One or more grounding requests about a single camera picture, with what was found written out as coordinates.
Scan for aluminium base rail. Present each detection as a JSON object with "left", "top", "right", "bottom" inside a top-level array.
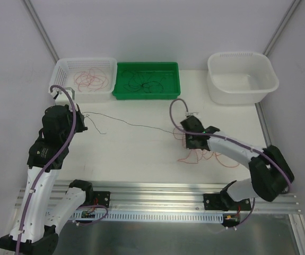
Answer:
[{"left": 14, "top": 180, "right": 301, "bottom": 215}]

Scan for aluminium frame rail right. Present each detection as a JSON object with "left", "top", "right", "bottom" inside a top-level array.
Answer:
[{"left": 255, "top": 103, "right": 272, "bottom": 146}]

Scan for black wire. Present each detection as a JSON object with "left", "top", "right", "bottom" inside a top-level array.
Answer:
[{"left": 122, "top": 67, "right": 169, "bottom": 94}]

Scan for white plastic tub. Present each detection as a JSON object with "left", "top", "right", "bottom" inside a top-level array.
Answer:
[{"left": 207, "top": 52, "right": 279, "bottom": 105}]

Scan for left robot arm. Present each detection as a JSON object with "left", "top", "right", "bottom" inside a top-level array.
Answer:
[{"left": 0, "top": 105, "right": 94, "bottom": 254}]

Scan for white slotted cable duct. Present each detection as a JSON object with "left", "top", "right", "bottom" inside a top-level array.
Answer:
[{"left": 70, "top": 210, "right": 223, "bottom": 224}]

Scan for aluminium frame rail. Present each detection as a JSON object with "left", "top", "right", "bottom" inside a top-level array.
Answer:
[
  {"left": 255, "top": 103, "right": 272, "bottom": 146},
  {"left": 21, "top": 0, "right": 60, "bottom": 63}
]

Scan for green plastic tray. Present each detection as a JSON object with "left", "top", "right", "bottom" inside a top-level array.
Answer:
[{"left": 112, "top": 62, "right": 181, "bottom": 100}]

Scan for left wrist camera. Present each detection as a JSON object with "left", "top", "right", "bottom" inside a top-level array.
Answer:
[{"left": 49, "top": 86, "right": 75, "bottom": 107}]

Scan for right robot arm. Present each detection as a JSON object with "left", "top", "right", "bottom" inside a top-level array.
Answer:
[{"left": 180, "top": 115, "right": 294, "bottom": 211}]

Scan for aluminium frame rail left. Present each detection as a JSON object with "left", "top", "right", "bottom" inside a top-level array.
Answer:
[{"left": 21, "top": 0, "right": 60, "bottom": 63}]

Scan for orange pink black wires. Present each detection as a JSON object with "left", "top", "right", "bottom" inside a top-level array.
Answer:
[{"left": 173, "top": 126, "right": 240, "bottom": 168}]

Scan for white perforated basket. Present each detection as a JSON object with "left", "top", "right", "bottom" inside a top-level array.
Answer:
[{"left": 49, "top": 57, "right": 117, "bottom": 104}]

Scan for single pulled red wire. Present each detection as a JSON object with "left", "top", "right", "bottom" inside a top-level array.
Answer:
[{"left": 73, "top": 67, "right": 109, "bottom": 92}]

